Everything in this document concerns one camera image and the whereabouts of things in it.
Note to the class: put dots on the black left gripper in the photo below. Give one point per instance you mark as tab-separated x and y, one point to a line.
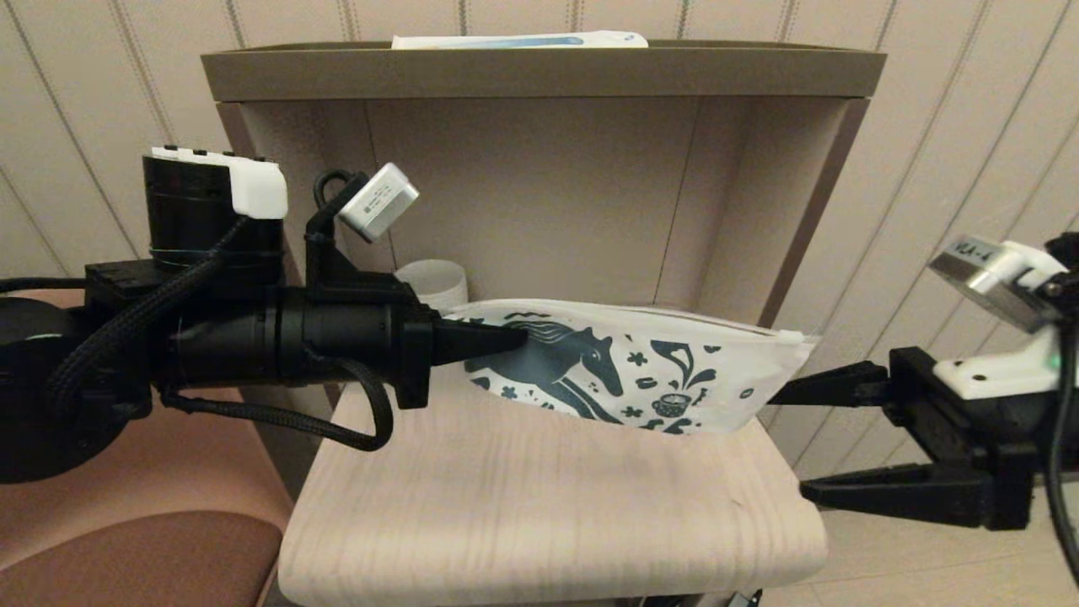
354	337

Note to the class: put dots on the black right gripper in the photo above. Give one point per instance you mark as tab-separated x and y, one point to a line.
995	438

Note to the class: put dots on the white horse-print zipper pouch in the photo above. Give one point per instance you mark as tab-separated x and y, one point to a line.
716	371

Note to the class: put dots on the white ribbed ceramic mug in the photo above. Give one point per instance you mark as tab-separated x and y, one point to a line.
438	278

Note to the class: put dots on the black items under table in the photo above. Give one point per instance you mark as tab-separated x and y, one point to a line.
746	600

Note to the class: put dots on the brown beige shelf unit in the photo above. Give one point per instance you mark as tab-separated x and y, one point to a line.
539	76

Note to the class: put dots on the white blue toothpaste box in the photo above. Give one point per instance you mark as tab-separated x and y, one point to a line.
514	40

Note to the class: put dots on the brown upholstered chair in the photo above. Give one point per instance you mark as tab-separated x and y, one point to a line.
126	556

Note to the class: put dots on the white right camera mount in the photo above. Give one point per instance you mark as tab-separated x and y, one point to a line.
1003	375

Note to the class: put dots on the black left camera bracket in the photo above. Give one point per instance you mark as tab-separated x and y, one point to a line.
337	270

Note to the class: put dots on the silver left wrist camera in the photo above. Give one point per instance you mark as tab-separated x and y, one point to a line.
379	202

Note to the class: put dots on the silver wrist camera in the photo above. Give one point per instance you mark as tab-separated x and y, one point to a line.
978	274
379	202

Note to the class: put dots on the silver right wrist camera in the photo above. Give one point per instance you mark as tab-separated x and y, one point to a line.
978	274

